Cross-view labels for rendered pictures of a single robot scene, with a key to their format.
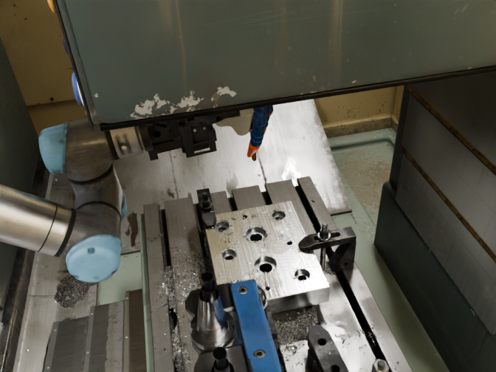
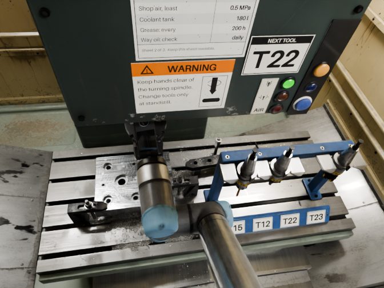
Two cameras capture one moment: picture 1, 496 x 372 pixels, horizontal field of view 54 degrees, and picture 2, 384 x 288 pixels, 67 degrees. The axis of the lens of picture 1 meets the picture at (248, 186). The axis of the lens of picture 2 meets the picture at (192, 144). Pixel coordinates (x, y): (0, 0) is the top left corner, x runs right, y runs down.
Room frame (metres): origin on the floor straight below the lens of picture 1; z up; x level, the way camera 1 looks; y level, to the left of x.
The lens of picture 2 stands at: (0.63, 0.53, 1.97)
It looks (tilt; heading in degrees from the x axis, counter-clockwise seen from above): 53 degrees down; 264
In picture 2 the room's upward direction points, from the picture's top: 8 degrees clockwise
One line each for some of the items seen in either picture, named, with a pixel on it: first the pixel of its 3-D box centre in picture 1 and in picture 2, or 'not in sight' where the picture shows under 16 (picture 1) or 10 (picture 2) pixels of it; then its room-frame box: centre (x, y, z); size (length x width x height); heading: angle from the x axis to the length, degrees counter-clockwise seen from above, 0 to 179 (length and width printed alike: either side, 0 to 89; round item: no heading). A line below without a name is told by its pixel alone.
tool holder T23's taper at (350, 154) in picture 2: not in sight; (349, 154); (0.08, 0.01, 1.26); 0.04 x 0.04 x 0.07
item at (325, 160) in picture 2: not in sight; (326, 163); (0.14, 0.02, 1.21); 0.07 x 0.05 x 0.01; 100
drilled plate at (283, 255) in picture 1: (260, 256); (135, 182); (0.78, -0.02, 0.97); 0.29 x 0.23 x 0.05; 10
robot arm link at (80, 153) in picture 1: (80, 145); (158, 209); (0.66, 0.27, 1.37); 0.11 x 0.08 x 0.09; 102
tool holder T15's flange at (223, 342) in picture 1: (212, 332); (246, 172); (0.41, 0.06, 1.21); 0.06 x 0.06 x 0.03
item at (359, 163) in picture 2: not in sight; (356, 160); (0.03, 0.00, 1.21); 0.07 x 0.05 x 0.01; 100
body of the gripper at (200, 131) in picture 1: (177, 125); (149, 149); (0.70, 0.11, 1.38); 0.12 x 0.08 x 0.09; 102
